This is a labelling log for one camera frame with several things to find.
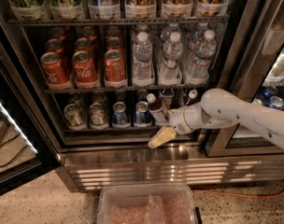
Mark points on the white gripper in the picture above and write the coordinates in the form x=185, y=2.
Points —
x=178, y=122

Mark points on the brown tea bottle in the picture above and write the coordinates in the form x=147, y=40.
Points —
x=157, y=108
x=192, y=97

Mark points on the blue pepsi can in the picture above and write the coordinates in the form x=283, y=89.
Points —
x=142, y=113
x=120, y=116

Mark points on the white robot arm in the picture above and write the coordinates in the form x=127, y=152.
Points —
x=220, y=109

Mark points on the front right coca-cola can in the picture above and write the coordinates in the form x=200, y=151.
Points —
x=114, y=66

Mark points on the coca-cola can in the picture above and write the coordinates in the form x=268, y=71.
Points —
x=114, y=66
x=54, y=68
x=84, y=67

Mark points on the stainless steel fridge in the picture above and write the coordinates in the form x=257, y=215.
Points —
x=91, y=160

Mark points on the front left silver can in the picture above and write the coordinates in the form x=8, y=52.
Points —
x=74, y=116

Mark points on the front middle coca-cola can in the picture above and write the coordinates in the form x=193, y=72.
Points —
x=84, y=67

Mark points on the closed right fridge door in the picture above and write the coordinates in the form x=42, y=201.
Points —
x=253, y=40

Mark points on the front left coca-cola can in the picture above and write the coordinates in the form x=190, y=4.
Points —
x=54, y=68

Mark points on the open glass fridge door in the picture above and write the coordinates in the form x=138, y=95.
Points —
x=24, y=148

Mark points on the front right water bottle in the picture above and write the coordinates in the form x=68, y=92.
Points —
x=202, y=55

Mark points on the water bottle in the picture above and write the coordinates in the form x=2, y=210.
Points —
x=142, y=52
x=172, y=52
x=202, y=55

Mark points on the front middle water bottle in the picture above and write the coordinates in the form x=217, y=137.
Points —
x=172, y=52

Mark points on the front left water bottle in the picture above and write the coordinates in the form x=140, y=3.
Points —
x=142, y=52

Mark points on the clear plastic bin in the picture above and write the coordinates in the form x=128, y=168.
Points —
x=135, y=195

